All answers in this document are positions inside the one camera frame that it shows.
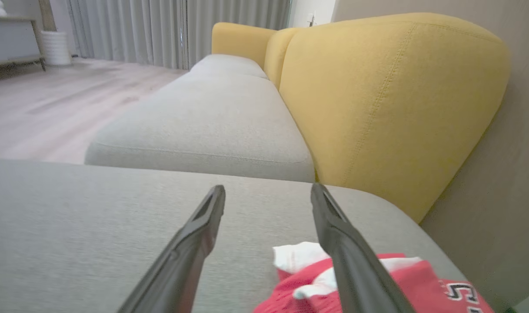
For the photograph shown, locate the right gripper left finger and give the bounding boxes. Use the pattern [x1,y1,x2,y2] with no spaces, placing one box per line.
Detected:
[119,185,227,313]

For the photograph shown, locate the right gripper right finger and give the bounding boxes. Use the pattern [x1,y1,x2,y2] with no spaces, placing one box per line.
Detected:
[310,183,415,313]

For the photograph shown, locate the red shorts white side panels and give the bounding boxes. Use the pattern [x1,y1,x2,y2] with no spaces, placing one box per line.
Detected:
[253,241,423,313]

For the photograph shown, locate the red white basketball jersey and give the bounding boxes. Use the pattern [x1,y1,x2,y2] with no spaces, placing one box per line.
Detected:
[347,254,495,313]

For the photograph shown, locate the large grey sofa chaise cushion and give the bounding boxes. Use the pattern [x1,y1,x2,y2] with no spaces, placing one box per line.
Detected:
[0,159,470,313]

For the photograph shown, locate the grey sofa seat cushion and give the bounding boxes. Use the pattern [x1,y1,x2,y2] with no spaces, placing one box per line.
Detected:
[85,73,316,183]
[190,53,269,81]

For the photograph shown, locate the yellow sofa back cushion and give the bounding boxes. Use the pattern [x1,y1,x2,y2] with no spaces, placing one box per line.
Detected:
[279,12,512,223]
[211,22,277,70]
[263,27,300,90]

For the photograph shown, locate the grey pleated curtain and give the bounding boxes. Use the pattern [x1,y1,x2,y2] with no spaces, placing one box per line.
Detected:
[67,0,292,70]

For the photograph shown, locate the white ribbed round bin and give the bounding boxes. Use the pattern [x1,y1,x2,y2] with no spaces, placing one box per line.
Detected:
[40,30,73,66]

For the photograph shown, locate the pale green sideboard cabinet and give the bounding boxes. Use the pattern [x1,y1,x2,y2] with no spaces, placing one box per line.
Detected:
[0,17,47,73]

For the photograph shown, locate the wooden post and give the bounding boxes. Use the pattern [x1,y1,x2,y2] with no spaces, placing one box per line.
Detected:
[38,0,58,32]

